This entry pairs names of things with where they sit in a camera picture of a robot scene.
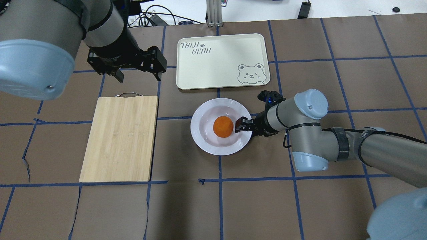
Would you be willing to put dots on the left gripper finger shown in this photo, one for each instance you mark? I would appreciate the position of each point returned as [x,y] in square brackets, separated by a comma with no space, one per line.
[119,75]
[157,75]

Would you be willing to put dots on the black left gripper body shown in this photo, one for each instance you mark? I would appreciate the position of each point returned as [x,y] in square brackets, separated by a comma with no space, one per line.
[115,55]

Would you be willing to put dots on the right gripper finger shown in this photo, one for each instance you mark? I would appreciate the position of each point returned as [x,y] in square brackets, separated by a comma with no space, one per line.
[241,129]
[242,123]

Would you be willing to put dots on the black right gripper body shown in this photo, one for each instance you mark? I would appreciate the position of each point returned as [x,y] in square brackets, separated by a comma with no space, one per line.
[261,125]

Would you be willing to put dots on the orange fruit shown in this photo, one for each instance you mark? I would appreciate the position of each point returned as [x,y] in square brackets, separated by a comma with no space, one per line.
[223,127]

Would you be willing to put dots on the white round plate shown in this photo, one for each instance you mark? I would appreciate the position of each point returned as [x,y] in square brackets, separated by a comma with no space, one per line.
[202,122]

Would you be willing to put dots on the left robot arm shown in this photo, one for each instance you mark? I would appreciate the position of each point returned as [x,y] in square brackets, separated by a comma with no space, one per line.
[40,40]

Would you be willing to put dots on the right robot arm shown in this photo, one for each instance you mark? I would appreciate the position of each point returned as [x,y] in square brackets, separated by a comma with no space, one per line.
[402,217]

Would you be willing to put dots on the cream bear tray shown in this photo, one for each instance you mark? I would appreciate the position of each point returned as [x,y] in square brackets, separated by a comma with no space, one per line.
[225,61]

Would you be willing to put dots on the bamboo cutting board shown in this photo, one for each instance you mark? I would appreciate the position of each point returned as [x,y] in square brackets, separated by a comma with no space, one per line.
[121,141]

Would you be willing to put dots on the black power adapter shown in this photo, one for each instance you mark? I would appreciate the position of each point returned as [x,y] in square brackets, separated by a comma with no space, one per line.
[304,10]

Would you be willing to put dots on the aluminium frame post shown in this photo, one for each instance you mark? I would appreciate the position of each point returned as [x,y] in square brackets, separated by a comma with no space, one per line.
[214,13]

